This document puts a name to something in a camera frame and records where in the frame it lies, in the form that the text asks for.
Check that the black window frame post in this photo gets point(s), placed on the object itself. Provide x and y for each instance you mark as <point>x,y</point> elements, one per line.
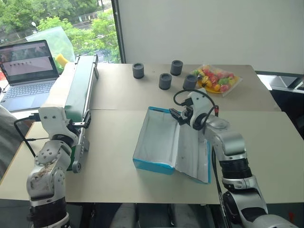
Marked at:
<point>120,31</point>

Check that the yellow foam piece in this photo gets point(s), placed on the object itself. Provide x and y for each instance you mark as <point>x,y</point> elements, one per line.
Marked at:
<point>62,59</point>

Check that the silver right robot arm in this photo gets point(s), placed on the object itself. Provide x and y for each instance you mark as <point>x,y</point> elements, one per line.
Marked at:
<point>229,141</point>

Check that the clear bag of toy fruit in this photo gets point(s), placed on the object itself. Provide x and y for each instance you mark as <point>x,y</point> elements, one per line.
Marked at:
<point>218,79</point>

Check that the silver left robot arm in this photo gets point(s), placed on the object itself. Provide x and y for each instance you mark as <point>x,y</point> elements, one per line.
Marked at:
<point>45,175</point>

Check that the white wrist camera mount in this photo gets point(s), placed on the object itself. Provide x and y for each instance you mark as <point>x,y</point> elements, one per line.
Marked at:
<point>51,118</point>
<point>198,102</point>

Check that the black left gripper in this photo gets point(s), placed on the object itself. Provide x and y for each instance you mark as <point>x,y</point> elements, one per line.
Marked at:
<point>72,132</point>

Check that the blue cardboard box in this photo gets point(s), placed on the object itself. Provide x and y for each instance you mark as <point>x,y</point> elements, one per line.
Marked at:
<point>161,137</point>

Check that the green conveyor belt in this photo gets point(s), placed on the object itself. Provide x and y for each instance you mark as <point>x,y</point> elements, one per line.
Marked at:
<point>80,78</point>

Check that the grey open laptop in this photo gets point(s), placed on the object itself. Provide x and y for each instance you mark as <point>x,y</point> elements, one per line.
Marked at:
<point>28,78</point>

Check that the beige cardboard panel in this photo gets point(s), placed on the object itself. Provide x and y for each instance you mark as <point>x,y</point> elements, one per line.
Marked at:
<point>60,85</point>

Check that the dark grey cylinder cup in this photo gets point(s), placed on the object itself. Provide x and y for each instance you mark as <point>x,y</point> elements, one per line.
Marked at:
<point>176,68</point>
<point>165,81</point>
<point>138,70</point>
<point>190,82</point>

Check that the green translucent plastic bag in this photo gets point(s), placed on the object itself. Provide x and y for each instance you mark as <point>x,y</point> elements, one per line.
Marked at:
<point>59,40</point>

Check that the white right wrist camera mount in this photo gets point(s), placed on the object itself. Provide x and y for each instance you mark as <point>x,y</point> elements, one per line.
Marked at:
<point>198,102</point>

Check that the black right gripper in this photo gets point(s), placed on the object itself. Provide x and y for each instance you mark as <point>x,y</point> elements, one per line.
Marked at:
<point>186,115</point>

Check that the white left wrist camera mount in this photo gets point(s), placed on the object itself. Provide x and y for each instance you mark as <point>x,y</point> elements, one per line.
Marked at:
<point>51,118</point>

